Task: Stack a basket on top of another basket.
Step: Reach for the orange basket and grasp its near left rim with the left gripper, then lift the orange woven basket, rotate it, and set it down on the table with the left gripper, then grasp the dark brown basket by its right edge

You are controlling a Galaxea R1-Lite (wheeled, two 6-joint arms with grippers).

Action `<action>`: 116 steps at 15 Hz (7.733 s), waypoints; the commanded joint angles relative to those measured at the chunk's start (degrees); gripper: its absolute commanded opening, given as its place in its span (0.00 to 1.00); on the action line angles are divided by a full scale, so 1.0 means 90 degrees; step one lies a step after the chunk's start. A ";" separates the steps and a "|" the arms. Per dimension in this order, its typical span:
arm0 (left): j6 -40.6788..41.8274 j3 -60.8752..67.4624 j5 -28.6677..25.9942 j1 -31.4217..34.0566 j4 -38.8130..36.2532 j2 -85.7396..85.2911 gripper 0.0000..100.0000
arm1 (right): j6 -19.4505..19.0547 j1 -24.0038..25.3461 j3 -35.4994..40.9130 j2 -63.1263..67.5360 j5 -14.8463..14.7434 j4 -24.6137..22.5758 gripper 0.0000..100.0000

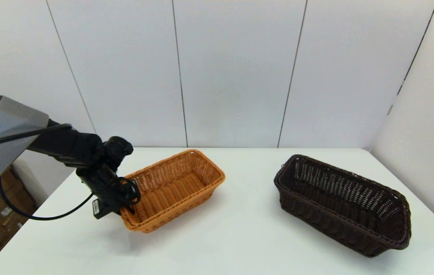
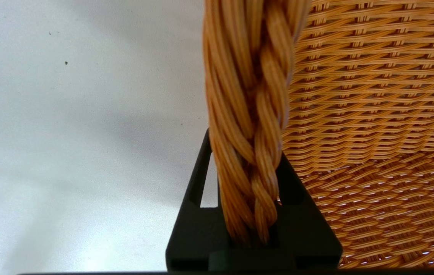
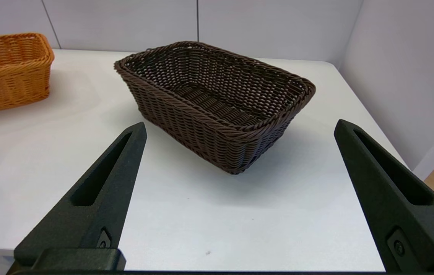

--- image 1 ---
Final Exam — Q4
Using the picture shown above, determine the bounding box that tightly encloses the orange wicker basket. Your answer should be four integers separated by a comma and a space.
119, 149, 226, 233

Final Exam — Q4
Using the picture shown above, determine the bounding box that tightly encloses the dark brown wicker basket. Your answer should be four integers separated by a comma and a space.
274, 155, 412, 257

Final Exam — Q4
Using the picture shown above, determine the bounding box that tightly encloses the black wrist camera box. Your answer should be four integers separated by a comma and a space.
93, 199, 111, 219

